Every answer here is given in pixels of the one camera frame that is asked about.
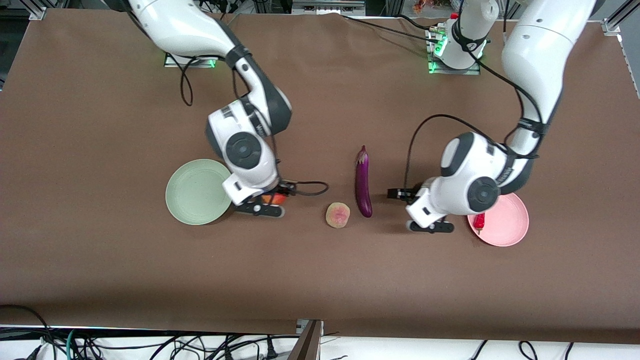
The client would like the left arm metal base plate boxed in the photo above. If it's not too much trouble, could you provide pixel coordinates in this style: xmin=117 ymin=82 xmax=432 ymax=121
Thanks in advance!
xmin=426 ymin=27 xmax=482 ymax=76

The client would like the purple eggplant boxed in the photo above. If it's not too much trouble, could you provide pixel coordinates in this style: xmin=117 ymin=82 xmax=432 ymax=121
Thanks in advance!
xmin=355 ymin=145 xmax=374 ymax=219

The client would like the pink round plate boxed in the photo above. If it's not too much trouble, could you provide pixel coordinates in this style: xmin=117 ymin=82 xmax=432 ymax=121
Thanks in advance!
xmin=466 ymin=191 xmax=530 ymax=248

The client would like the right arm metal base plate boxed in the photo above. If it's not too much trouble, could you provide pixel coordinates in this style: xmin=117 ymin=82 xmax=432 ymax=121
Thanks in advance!
xmin=164 ymin=52 xmax=218 ymax=68

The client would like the brown table cover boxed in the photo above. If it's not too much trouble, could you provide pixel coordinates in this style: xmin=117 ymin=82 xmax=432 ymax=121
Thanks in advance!
xmin=0 ymin=7 xmax=640 ymax=346

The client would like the short black table cable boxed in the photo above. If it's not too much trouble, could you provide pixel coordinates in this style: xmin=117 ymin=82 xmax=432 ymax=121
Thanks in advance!
xmin=397 ymin=14 xmax=436 ymax=31

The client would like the pale green round plate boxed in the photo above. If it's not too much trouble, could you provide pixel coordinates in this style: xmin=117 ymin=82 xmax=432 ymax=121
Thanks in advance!
xmin=165 ymin=158 xmax=235 ymax=227

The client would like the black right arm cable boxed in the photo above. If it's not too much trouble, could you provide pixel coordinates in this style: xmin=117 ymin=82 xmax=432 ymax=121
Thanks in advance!
xmin=177 ymin=50 xmax=330 ymax=197

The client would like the black floor cable loop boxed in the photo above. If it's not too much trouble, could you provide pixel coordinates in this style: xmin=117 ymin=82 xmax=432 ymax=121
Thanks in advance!
xmin=0 ymin=305 xmax=53 ymax=360

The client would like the dark post with metal bracket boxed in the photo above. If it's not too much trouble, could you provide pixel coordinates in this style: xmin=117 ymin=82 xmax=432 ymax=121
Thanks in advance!
xmin=287 ymin=319 xmax=324 ymax=360

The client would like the pink and green peach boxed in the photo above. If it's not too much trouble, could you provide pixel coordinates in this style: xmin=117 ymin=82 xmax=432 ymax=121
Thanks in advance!
xmin=325 ymin=202 xmax=351 ymax=229

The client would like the long black table cable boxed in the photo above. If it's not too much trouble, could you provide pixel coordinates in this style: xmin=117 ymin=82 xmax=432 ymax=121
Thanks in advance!
xmin=341 ymin=14 xmax=441 ymax=43

